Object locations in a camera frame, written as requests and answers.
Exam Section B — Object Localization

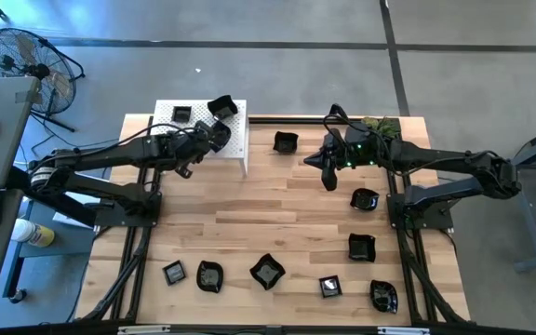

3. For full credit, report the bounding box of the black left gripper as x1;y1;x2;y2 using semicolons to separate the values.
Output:
165;123;225;169

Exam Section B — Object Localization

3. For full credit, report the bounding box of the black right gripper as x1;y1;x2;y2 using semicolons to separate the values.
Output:
303;121;393;169

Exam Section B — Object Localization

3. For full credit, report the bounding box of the wavy square black plate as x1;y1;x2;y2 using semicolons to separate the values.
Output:
248;252;287;291
272;130;300;154
347;233;377;263
206;94;240;121

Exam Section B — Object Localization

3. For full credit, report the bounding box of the white perforated metal shelf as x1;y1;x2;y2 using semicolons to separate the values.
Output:
146;98;251;177

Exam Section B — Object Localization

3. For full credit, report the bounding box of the green potted succulent plant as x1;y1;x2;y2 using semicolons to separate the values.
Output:
359;114;403;140

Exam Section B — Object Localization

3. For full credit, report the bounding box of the white paper sheet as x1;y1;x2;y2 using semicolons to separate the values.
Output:
52;183;111;230

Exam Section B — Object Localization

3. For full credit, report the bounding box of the blue-grey rolling cart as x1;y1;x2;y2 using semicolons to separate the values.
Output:
1;199;98;303

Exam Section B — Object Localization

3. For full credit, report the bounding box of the black floor fan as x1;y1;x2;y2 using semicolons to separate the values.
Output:
0;26;87;134

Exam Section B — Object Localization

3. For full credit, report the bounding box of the white and yellow canister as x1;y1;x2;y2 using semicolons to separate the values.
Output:
10;217;56;248

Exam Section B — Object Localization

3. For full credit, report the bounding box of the grey metal stand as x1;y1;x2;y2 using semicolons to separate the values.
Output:
486;118;536;274

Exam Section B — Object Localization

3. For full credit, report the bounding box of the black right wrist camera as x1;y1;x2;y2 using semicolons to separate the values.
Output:
320;163;340;193

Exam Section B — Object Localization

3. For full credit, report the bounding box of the black curved bracket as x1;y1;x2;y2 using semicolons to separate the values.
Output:
328;102;349;121

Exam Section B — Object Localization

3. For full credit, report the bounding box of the black aluminium table frame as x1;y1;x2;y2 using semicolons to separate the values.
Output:
0;114;536;335

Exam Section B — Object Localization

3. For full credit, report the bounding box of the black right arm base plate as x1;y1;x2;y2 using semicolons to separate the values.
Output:
385;191;456;231

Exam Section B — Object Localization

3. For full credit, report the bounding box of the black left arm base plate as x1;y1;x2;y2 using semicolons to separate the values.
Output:
93;190;163;229

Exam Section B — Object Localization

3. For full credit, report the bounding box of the silver corner bracket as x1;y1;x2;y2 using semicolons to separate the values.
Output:
116;325;172;335
376;326;432;335

